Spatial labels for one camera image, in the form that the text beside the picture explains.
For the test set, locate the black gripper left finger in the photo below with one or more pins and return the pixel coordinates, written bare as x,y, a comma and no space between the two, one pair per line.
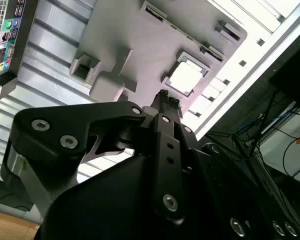
65,125

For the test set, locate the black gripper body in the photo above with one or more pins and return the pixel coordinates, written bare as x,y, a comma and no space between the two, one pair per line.
102,205

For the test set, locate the silver square CPU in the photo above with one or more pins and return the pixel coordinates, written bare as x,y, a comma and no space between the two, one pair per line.
187,77

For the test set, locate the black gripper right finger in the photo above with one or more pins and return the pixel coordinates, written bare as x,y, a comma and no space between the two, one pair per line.
188,155

